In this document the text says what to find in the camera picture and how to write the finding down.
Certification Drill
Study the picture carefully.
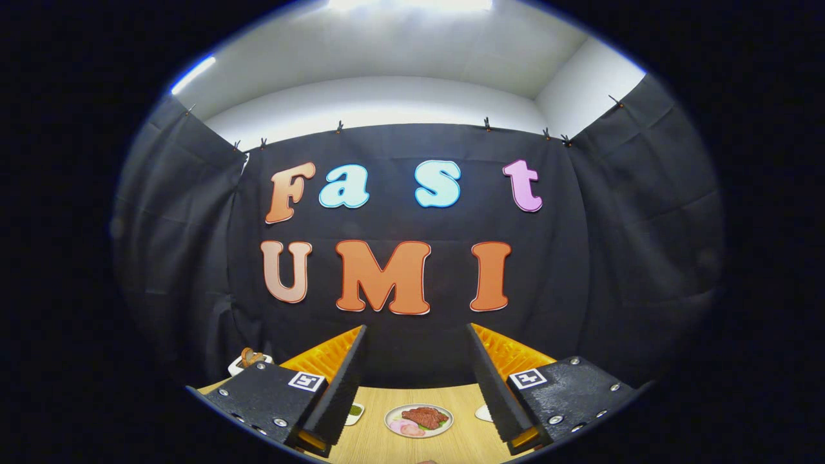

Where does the beige round plate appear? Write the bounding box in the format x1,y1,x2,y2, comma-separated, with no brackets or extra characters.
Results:
384,403,454,439

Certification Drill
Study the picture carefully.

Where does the brown steak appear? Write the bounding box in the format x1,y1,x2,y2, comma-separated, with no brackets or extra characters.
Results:
401,407,449,430

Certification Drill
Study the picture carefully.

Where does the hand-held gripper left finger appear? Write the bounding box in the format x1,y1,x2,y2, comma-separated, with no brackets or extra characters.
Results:
187,324,368,458

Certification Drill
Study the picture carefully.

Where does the black backdrop cloth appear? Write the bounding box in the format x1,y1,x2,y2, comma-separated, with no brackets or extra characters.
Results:
110,72,726,391

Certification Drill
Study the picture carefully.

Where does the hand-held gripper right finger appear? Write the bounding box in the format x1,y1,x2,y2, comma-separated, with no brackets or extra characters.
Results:
465,322,645,456

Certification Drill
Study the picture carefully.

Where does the white toaster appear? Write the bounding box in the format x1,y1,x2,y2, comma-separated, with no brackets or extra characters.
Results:
228,353,274,378

